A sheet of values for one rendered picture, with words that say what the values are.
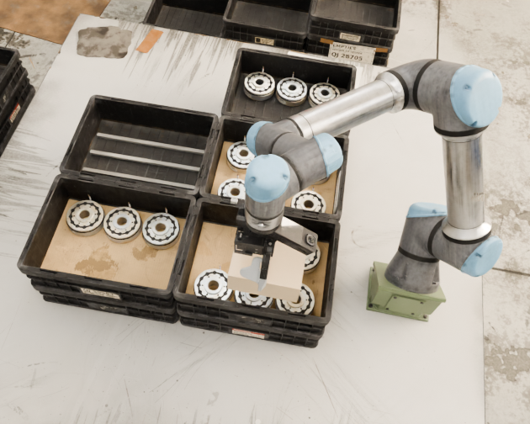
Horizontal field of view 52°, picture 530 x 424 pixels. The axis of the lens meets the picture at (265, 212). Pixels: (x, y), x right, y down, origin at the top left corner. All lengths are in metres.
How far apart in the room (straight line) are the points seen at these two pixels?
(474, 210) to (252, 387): 0.73
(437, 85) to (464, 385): 0.86
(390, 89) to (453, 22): 2.51
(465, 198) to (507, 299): 1.38
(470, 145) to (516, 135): 1.97
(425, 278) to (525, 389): 1.12
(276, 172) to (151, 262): 0.70
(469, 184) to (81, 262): 1.02
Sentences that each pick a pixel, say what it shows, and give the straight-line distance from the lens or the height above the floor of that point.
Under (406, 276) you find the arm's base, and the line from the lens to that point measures 1.52.
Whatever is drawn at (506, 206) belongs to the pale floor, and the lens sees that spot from 2.91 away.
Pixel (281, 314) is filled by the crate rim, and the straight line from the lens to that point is 1.36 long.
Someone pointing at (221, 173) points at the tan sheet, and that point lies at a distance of 1.67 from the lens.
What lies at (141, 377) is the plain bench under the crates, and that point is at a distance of 1.57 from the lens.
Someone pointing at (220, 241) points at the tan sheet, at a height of 0.83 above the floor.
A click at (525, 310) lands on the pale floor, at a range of 2.68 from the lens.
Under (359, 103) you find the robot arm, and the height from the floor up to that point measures 1.35.
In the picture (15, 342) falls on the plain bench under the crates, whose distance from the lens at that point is 1.68.
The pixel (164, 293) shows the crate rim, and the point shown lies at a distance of 1.39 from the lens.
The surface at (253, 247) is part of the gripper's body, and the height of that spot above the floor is 1.23.
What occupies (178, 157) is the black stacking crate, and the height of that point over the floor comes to 0.83.
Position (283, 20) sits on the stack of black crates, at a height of 0.38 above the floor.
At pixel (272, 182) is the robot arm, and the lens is 0.91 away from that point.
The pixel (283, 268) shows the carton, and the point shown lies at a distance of 1.20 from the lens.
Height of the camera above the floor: 2.20
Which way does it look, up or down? 59 degrees down
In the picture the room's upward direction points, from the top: 6 degrees clockwise
